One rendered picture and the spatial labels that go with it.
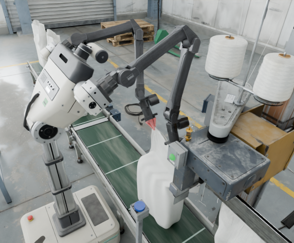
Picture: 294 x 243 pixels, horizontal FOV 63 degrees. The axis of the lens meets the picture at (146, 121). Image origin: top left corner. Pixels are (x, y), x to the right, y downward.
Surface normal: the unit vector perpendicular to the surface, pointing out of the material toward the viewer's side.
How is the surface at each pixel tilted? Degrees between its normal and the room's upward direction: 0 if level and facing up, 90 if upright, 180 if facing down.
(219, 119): 0
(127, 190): 0
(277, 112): 90
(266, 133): 0
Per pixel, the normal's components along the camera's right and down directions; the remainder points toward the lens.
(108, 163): 0.03, -0.82
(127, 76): 0.43, 0.33
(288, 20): -0.84, 0.29
